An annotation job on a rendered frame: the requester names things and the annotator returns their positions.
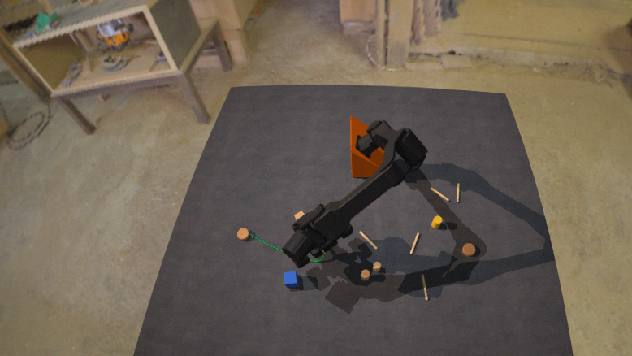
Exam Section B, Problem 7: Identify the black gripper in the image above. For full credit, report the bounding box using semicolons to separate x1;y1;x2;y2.
293;224;353;269

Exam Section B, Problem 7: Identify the yellow cylinder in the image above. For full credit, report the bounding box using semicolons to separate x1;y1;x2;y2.
431;215;443;228

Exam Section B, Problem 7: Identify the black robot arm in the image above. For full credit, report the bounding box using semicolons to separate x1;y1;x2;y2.
282;120;428;263

